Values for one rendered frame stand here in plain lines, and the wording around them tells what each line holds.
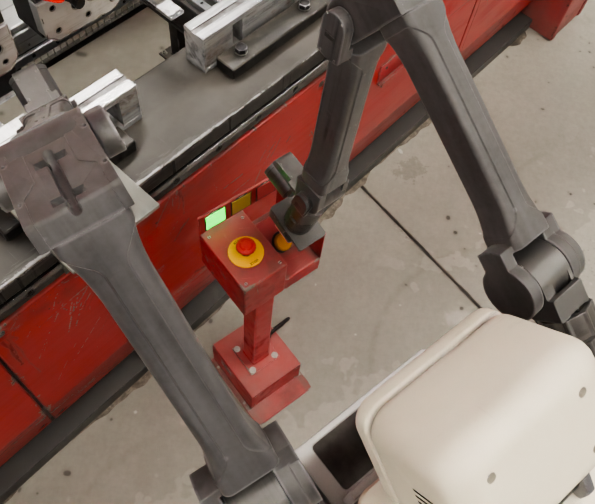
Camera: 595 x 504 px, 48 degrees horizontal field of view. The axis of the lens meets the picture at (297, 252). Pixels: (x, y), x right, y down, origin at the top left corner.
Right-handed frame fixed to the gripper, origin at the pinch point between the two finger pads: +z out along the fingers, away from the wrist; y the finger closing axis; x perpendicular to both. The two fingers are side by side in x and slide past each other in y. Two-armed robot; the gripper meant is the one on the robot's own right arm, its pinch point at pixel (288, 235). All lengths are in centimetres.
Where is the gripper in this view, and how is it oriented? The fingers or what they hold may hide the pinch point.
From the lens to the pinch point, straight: 137.8
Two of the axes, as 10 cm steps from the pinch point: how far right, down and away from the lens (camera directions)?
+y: -5.7, -8.1, 1.1
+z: -2.3, 2.8, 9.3
